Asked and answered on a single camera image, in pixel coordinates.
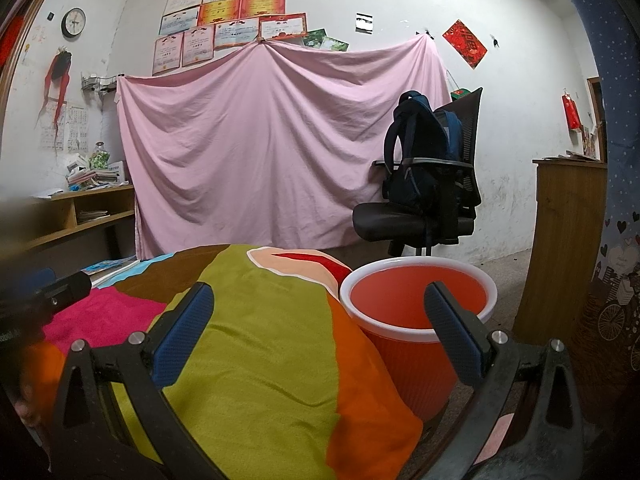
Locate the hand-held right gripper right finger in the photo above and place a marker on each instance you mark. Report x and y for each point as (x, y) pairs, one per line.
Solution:
(450, 330)

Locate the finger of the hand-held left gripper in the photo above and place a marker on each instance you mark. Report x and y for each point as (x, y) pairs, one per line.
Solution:
(35, 280)
(70, 290)

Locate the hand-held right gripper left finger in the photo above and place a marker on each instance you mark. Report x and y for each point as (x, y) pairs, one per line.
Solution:
(182, 335)

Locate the orange bucket with white rim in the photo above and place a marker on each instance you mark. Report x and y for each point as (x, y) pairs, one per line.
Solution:
(400, 350)

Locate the blue comic book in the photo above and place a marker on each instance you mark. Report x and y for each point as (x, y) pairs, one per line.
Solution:
(107, 266)

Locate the wooden shelf desk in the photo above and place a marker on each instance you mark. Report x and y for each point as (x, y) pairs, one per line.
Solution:
(65, 210)

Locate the thin pile of papers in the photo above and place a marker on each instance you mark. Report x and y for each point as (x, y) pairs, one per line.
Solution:
(92, 216)

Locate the colourful patchwork blanket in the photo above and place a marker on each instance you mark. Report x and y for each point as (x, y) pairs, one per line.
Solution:
(260, 360)

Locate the stack of books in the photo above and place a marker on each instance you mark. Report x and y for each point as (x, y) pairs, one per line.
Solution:
(95, 178)

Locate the black office chair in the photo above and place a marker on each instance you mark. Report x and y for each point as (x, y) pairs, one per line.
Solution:
(400, 220)

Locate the white blue box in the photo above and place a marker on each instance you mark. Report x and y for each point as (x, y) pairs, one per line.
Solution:
(116, 170)

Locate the glass jar of candy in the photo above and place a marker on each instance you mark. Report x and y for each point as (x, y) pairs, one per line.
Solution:
(99, 160)

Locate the wooden cabinet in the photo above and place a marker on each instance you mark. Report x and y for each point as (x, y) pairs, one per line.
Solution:
(565, 235)

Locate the dark blue backpack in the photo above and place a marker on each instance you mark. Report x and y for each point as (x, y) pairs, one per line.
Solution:
(415, 160)

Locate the pink hanging sheet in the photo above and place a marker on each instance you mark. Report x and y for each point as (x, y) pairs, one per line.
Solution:
(275, 150)

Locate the blue patterned curtain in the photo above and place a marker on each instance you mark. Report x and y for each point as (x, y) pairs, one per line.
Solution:
(617, 160)

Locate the red hanging envelope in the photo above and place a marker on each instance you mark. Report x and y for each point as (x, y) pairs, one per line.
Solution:
(570, 112)

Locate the wooden door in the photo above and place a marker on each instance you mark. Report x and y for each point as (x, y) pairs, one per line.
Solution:
(596, 120)

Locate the red diamond paper decoration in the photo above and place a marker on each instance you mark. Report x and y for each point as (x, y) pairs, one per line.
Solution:
(465, 42)

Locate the wall calendar sheets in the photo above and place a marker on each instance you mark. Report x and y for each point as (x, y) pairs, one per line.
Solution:
(75, 125)

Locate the red tassel wall ornament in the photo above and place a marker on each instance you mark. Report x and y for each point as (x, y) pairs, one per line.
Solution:
(57, 67)

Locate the green red wall hanging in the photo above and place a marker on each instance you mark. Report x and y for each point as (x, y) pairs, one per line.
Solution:
(460, 94)

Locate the round wall clock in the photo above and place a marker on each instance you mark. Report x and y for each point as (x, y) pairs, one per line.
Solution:
(74, 22)

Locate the group of wall certificates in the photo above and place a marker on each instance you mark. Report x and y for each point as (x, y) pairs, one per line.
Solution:
(225, 20)

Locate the green wall photos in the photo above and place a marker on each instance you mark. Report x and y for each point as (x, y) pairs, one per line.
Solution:
(325, 41)

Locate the black white wall picture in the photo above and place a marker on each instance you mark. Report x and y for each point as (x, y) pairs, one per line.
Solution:
(364, 22)

